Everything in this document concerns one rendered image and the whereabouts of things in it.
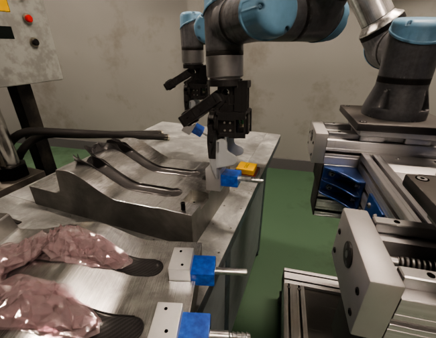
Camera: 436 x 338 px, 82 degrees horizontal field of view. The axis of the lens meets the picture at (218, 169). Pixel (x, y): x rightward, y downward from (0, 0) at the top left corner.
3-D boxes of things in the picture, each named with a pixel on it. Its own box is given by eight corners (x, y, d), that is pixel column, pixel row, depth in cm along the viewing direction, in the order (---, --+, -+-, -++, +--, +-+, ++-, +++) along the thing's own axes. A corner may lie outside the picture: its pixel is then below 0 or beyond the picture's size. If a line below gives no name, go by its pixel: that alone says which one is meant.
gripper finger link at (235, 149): (243, 172, 61) (241, 137, 56) (219, 169, 63) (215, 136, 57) (245, 164, 63) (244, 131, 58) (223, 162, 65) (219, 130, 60)
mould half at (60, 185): (229, 191, 78) (230, 151, 72) (193, 248, 56) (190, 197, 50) (102, 167, 94) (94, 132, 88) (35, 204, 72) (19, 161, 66)
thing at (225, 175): (264, 187, 60) (265, 166, 58) (261, 196, 56) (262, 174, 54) (212, 181, 64) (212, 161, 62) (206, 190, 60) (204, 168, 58)
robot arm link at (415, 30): (386, 78, 60) (404, 12, 54) (369, 73, 72) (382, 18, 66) (444, 80, 58) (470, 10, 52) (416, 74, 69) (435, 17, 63)
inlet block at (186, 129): (211, 141, 104) (218, 131, 101) (210, 147, 100) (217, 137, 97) (184, 125, 101) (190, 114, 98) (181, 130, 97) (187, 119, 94)
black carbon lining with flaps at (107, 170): (203, 177, 72) (202, 146, 68) (176, 207, 58) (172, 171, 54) (106, 159, 83) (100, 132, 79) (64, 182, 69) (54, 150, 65)
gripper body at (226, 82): (244, 142, 51) (245, 79, 47) (204, 140, 54) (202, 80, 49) (251, 133, 58) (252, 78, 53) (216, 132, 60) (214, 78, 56)
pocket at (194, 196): (209, 205, 62) (208, 192, 60) (200, 218, 58) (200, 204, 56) (192, 202, 63) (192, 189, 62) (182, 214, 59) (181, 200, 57)
